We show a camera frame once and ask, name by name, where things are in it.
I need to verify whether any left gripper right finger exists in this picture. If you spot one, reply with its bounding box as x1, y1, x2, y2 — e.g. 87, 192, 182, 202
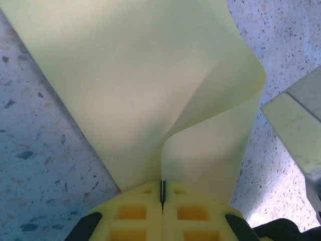
163, 180, 261, 241

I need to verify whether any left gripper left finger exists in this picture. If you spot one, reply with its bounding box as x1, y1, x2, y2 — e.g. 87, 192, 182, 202
66, 180, 164, 241

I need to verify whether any yellow square paper sheet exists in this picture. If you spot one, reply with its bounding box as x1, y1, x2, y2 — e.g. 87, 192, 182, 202
0, 0, 267, 204

